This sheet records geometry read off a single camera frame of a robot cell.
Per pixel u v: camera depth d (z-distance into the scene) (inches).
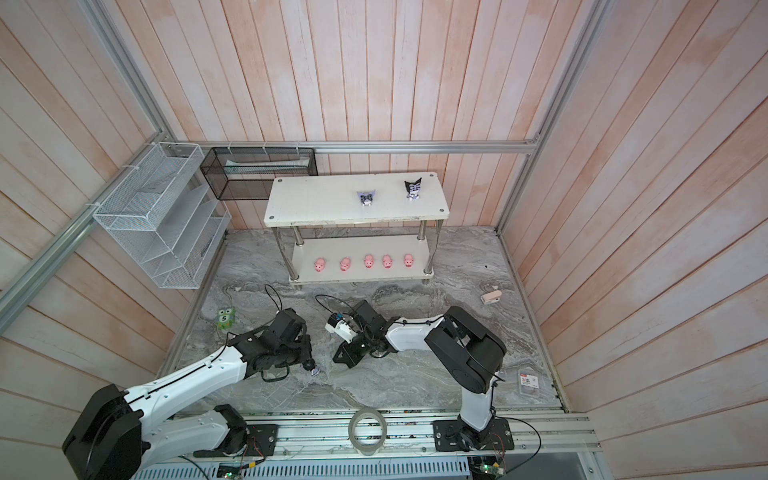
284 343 25.6
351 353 30.5
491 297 38.6
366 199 30.0
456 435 28.7
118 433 15.5
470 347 19.6
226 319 36.7
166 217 28.8
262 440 28.8
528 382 31.7
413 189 30.7
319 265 39.1
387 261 39.7
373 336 28.2
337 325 31.4
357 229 48.3
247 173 41.1
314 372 31.5
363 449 27.9
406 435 29.8
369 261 39.7
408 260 39.5
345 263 39.6
